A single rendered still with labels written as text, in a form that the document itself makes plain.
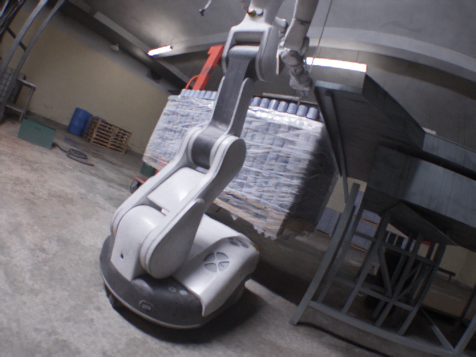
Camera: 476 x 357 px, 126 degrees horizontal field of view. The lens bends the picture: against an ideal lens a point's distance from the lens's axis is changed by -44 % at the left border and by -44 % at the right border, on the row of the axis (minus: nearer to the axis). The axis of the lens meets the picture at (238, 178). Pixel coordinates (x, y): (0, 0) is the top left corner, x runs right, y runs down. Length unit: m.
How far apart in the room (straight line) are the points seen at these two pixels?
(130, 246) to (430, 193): 1.26
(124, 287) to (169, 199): 0.33
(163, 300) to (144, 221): 0.25
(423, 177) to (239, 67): 0.99
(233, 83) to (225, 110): 0.11
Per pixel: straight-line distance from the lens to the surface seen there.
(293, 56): 0.80
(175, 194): 0.74
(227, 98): 0.86
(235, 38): 1.00
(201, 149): 0.79
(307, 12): 0.74
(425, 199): 1.16
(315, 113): 1.32
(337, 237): 1.10
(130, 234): 0.70
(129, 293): 0.74
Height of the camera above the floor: 0.59
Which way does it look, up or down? 1 degrees up
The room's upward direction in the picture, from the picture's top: 22 degrees clockwise
